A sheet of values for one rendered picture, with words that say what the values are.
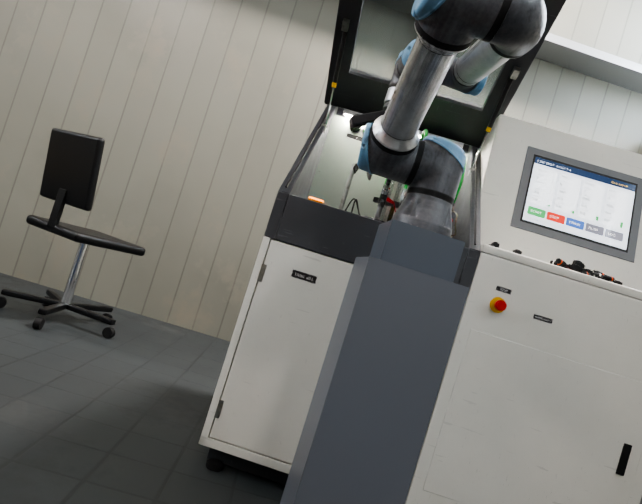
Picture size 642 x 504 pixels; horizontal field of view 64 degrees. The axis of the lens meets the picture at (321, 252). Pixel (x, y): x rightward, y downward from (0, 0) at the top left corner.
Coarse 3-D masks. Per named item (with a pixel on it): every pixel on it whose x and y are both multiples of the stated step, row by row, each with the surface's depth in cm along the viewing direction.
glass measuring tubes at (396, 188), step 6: (390, 186) 221; (396, 186) 223; (402, 186) 223; (408, 186) 220; (390, 192) 221; (396, 192) 221; (390, 198) 223; (396, 198) 220; (384, 210) 220; (390, 210) 221; (396, 210) 222; (384, 216) 222; (390, 216) 220
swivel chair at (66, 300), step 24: (72, 144) 279; (96, 144) 269; (48, 168) 289; (72, 168) 278; (96, 168) 271; (48, 192) 288; (72, 192) 278; (72, 240) 272; (96, 240) 279; (120, 240) 309; (72, 288) 299; (48, 312) 271
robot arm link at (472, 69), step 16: (512, 0) 86; (528, 0) 87; (512, 16) 87; (528, 16) 88; (544, 16) 91; (512, 32) 89; (528, 32) 90; (480, 48) 107; (496, 48) 99; (512, 48) 94; (528, 48) 96; (464, 64) 118; (480, 64) 111; (496, 64) 108; (448, 80) 129; (464, 80) 123; (480, 80) 123
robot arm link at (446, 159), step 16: (432, 144) 124; (448, 144) 122; (416, 160) 122; (432, 160) 122; (448, 160) 122; (464, 160) 125; (416, 176) 123; (432, 176) 122; (448, 176) 122; (448, 192) 123
